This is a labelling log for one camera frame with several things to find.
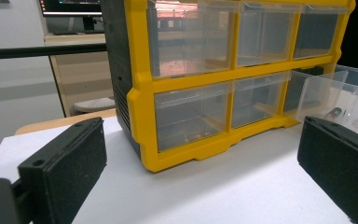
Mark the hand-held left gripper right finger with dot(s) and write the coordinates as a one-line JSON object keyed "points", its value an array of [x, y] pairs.
{"points": [[341, 165]]}

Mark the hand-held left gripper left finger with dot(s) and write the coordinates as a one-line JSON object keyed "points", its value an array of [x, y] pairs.
{"points": [[68, 168]]}

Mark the small dark metal part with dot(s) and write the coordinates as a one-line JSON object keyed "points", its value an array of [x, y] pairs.
{"points": [[333, 113]]}

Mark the clear plastic drawer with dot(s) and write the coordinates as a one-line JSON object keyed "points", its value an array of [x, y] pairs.
{"points": [[267, 37], [192, 121], [317, 34], [192, 40], [317, 93], [258, 102]]}

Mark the yellow black drawer organizer cabinet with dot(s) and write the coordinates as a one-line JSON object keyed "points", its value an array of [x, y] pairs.
{"points": [[143, 93]]}

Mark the white round stool seat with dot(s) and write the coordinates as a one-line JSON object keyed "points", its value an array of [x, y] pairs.
{"points": [[94, 105]]}

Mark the beige wooden desk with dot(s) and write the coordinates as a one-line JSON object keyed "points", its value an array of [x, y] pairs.
{"points": [[84, 77]]}

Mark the black horizontal bar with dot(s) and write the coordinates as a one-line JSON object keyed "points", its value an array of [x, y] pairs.
{"points": [[28, 52]]}

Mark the black computer monitor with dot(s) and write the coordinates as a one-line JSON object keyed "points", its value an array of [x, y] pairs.
{"points": [[71, 7]]}

